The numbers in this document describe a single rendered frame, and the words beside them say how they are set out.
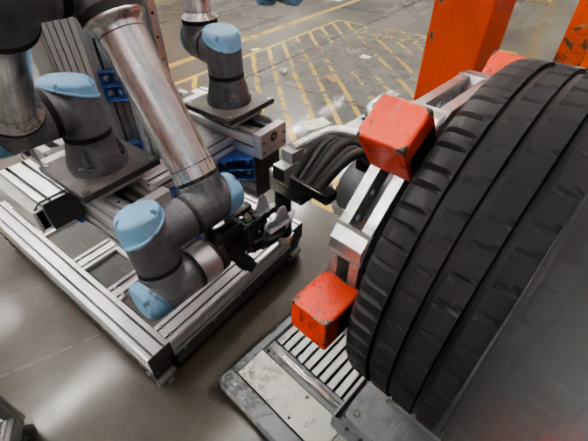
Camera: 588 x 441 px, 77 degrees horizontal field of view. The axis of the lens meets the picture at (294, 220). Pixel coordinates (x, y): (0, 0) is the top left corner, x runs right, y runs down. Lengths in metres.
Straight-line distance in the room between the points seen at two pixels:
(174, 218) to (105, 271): 1.11
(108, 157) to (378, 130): 0.74
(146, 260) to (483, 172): 0.48
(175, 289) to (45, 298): 1.42
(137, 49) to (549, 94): 0.57
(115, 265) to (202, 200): 1.11
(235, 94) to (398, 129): 0.87
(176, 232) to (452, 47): 0.91
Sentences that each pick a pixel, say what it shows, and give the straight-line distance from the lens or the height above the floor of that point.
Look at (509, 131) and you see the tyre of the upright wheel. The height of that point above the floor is 1.15.
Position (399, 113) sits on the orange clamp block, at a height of 1.15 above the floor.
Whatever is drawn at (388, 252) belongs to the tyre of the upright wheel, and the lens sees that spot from 0.50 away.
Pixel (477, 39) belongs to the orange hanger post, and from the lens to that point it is 1.19.
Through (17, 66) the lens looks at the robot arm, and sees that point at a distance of 0.77.
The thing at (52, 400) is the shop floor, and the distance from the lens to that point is 1.71.
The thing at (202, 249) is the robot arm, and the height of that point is 0.89.
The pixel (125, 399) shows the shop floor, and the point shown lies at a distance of 1.60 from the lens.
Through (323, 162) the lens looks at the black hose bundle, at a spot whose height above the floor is 1.02.
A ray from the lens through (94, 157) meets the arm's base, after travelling 1.06.
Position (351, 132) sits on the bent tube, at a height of 1.01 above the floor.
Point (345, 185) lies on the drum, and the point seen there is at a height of 0.88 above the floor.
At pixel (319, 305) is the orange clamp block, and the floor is 0.88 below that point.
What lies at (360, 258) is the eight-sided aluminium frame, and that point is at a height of 0.95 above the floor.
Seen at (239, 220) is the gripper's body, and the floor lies 0.90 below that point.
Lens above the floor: 1.37
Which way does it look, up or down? 42 degrees down
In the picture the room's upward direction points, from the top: straight up
